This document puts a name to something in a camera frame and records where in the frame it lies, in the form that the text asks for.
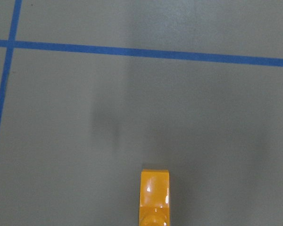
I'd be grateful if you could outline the orange trapezoid block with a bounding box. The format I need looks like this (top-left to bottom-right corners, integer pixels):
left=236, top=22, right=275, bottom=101
left=139, top=169, right=170, bottom=226

